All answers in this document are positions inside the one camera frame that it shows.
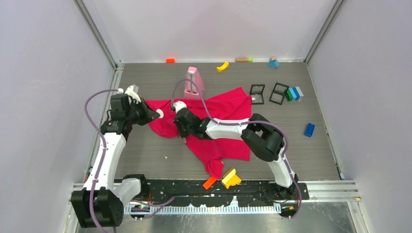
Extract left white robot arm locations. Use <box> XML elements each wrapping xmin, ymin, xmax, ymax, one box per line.
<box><xmin>70</xmin><ymin>94</ymin><xmax>164</xmax><ymax>230</ymax></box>

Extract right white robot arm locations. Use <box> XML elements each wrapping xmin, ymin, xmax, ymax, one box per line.
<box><xmin>172</xmin><ymin>107</ymin><xmax>297</xmax><ymax>199</ymax></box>

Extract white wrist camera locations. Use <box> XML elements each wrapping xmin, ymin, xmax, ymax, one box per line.
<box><xmin>171</xmin><ymin>101</ymin><xmax>187</xmax><ymax>113</ymax></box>
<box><xmin>117</xmin><ymin>84</ymin><xmax>141</xmax><ymax>103</ymax></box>

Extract blue lego brick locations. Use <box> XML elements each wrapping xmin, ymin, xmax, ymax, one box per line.
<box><xmin>304</xmin><ymin>123</ymin><xmax>315</xmax><ymax>137</ymax></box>

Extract red cloth garment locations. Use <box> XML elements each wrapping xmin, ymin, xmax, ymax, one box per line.
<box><xmin>147</xmin><ymin>87</ymin><xmax>252</xmax><ymax>178</ymax></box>

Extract yellow block pile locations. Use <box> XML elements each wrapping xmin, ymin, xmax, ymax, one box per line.
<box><xmin>221</xmin><ymin>167</ymin><xmax>242</xmax><ymax>189</ymax></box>

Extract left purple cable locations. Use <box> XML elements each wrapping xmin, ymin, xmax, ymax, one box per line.
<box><xmin>84</xmin><ymin>89</ymin><xmax>176</xmax><ymax>233</ymax></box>

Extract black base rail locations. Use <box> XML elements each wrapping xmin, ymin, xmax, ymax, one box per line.
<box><xmin>134</xmin><ymin>180</ymin><xmax>309</xmax><ymax>207</ymax></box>

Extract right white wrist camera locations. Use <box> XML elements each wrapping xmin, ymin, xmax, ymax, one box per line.
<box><xmin>171</xmin><ymin>101</ymin><xmax>187</xmax><ymax>113</ymax></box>

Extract stacked green blue bricks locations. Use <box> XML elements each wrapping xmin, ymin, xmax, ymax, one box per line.
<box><xmin>285</xmin><ymin>86</ymin><xmax>304</xmax><ymax>101</ymax></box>

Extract round silver brooch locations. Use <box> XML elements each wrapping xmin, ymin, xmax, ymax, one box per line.
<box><xmin>156</xmin><ymin>109</ymin><xmax>164</xmax><ymax>118</ymax></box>

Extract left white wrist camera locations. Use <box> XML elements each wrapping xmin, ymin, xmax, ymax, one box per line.
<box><xmin>117</xmin><ymin>84</ymin><xmax>141</xmax><ymax>103</ymax></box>

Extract right black display frame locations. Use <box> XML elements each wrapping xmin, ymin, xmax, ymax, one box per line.
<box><xmin>269</xmin><ymin>82</ymin><xmax>289</xmax><ymax>105</ymax></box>

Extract orange rectangular block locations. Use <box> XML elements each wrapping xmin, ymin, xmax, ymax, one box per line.
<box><xmin>202</xmin><ymin>176</ymin><xmax>218</xmax><ymax>190</ymax></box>

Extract black display frame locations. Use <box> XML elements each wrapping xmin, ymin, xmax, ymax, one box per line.
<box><xmin>269</xmin><ymin>82</ymin><xmax>289</xmax><ymax>105</ymax></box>
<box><xmin>249</xmin><ymin>84</ymin><xmax>265</xmax><ymax>105</ymax></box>

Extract tan wooden block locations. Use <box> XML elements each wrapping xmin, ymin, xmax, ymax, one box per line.
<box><xmin>235</xmin><ymin>57</ymin><xmax>253</xmax><ymax>63</ymax></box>

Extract blue triangular block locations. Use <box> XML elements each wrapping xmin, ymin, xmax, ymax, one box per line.
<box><xmin>268</xmin><ymin>56</ymin><xmax>280</xmax><ymax>68</ymax></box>

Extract left black display frame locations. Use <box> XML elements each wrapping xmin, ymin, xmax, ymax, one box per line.
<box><xmin>249</xmin><ymin>84</ymin><xmax>265</xmax><ymax>105</ymax></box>

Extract pink metronome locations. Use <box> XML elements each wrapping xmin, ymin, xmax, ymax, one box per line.
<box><xmin>184</xmin><ymin>67</ymin><xmax>205</xmax><ymax>100</ymax></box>

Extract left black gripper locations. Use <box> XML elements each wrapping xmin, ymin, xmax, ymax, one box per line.
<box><xmin>126</xmin><ymin>98</ymin><xmax>160</xmax><ymax>127</ymax></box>

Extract yellow curved block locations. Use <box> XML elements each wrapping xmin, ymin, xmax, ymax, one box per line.
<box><xmin>216</xmin><ymin>61</ymin><xmax>229</xmax><ymax>72</ymax></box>

